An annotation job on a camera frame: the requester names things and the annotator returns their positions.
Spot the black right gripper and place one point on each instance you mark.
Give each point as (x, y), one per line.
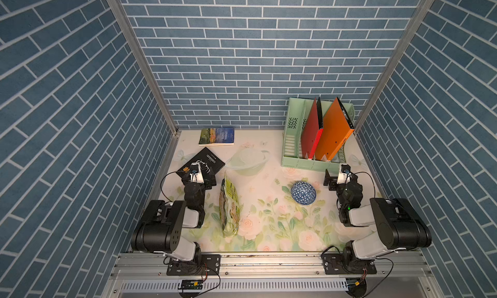
(336, 182)

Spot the blue patterned ceramic bowl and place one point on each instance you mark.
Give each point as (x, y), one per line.
(303, 193)

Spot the green oats bag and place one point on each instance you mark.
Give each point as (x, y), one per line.
(230, 208)

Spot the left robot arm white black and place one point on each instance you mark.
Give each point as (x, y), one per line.
(160, 228)

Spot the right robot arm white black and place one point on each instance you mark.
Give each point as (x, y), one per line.
(398, 226)

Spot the black Murphy's law book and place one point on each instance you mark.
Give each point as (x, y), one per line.
(214, 163)

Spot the red binder folder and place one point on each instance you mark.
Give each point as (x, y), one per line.
(312, 131)

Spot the orange binder folder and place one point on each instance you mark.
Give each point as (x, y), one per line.
(337, 128)

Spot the blue Animal Farm book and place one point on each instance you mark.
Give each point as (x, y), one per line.
(217, 136)

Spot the floral printed table mat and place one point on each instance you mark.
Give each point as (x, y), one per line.
(270, 219)

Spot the mint green file rack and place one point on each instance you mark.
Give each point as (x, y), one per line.
(297, 114)

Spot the small black controller board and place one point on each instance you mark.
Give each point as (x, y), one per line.
(191, 285)

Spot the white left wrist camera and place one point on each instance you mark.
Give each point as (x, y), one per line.
(196, 175)

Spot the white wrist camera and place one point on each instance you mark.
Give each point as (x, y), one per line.
(196, 175)
(344, 174)

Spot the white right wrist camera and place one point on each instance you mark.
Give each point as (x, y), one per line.
(344, 174)

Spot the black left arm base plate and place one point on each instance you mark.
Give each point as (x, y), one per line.
(209, 264)

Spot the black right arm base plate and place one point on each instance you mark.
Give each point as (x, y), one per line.
(336, 264)

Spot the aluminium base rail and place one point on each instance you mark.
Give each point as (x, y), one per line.
(273, 274)

